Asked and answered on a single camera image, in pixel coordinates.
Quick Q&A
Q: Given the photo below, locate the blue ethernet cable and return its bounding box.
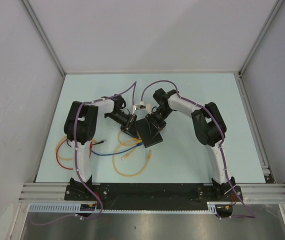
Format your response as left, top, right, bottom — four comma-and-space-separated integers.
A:
91, 141, 143, 156

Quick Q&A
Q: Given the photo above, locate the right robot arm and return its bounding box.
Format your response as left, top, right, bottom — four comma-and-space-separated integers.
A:
136, 88, 236, 201

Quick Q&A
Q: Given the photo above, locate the black ethernet cable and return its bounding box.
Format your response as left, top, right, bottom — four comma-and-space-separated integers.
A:
66, 138, 108, 148

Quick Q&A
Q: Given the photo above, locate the slotted cable duct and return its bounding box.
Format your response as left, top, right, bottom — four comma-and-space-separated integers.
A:
29, 201, 233, 214

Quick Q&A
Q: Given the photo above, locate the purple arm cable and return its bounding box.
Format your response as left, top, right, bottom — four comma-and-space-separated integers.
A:
141, 79, 256, 220
29, 81, 138, 226

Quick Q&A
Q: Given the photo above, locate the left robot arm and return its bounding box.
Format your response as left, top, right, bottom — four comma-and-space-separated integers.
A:
64, 95, 139, 200

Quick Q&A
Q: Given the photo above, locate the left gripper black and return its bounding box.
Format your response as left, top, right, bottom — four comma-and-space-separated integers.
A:
105, 111, 138, 139

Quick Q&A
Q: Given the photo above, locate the red ethernet cable loose plug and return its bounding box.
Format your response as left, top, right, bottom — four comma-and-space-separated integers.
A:
55, 139, 95, 171

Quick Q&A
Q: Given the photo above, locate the yellow ethernet cable printed text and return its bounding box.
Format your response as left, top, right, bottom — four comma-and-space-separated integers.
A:
54, 136, 98, 161

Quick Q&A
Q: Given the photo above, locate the black TP-Link network switch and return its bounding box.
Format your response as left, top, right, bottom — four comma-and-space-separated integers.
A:
136, 118, 163, 149

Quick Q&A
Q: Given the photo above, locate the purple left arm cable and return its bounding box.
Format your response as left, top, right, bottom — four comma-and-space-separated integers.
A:
29, 81, 138, 226

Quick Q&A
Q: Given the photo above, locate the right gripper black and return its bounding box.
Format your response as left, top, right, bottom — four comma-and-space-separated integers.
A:
145, 107, 173, 139

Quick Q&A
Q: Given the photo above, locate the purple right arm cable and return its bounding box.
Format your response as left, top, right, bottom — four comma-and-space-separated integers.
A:
141, 79, 256, 220

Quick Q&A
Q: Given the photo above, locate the aluminium frame rail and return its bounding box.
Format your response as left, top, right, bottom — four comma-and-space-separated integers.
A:
19, 183, 285, 204

